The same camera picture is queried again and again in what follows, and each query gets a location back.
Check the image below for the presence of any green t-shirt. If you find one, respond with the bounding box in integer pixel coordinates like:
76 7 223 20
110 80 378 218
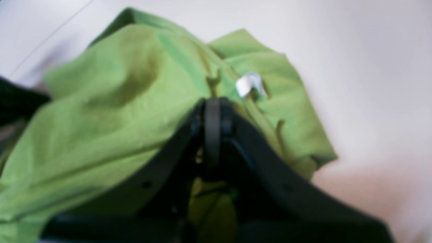
0 9 337 243

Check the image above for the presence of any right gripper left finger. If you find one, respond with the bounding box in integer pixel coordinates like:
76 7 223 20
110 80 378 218
40 98 221 243

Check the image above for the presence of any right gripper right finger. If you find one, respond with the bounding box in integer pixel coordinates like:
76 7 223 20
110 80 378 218
219 98 394 243

